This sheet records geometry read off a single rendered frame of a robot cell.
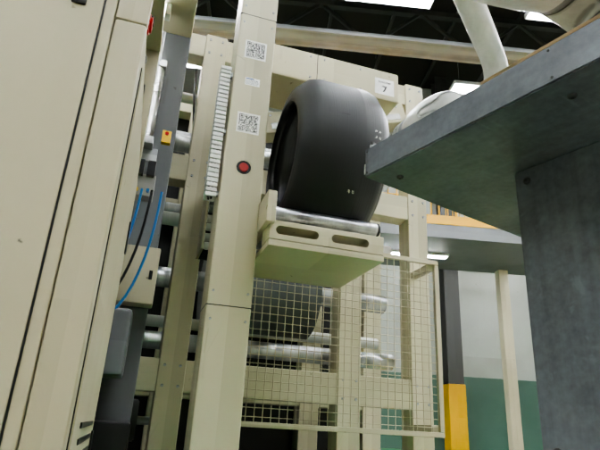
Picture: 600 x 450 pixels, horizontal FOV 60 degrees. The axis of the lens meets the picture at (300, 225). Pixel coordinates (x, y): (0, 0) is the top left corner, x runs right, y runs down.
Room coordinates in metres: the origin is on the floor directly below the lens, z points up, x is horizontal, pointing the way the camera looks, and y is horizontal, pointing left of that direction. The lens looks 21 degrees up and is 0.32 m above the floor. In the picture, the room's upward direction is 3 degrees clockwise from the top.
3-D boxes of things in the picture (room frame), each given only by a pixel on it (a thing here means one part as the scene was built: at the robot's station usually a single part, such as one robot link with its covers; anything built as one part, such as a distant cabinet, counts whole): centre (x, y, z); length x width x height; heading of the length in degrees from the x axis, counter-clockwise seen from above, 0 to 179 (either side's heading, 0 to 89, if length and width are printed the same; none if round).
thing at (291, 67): (1.94, -0.07, 1.71); 0.61 x 0.25 x 0.15; 106
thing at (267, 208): (1.57, 0.14, 0.90); 0.40 x 0.03 x 0.10; 16
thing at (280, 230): (1.49, -0.07, 0.83); 0.36 x 0.09 x 0.06; 106
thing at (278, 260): (1.62, -0.03, 0.80); 0.37 x 0.36 x 0.02; 16
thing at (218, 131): (1.48, 0.28, 1.19); 0.05 x 0.04 x 0.48; 16
